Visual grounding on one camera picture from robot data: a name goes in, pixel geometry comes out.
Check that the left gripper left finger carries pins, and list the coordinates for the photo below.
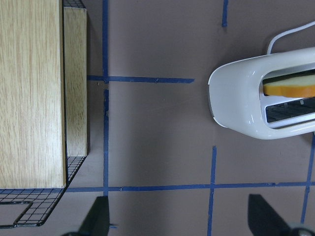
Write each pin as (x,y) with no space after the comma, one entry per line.
(97,221)

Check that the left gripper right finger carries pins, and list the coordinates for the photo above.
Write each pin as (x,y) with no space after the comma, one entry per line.
(263,220)

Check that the white two-slot toaster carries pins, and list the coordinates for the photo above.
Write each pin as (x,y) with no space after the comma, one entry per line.
(237,100)

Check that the bread slice in toaster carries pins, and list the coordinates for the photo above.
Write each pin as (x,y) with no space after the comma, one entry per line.
(291,87)

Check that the wooden box in basket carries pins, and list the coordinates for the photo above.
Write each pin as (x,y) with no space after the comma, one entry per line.
(32,93)

